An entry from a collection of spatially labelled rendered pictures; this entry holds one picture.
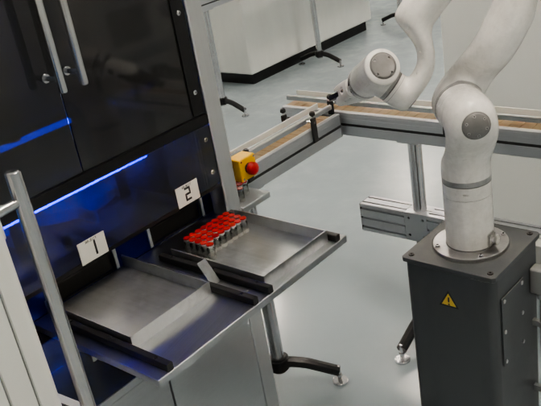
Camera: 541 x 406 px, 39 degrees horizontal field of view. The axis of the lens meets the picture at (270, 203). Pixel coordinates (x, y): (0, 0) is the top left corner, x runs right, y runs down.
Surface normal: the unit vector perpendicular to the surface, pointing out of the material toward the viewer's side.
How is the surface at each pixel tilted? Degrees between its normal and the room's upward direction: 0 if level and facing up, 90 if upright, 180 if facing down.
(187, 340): 0
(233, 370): 90
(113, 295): 0
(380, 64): 63
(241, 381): 90
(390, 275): 0
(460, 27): 90
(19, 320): 90
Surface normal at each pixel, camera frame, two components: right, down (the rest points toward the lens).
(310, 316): -0.16, -0.90
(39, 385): 0.81, 0.12
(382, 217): -0.63, 0.41
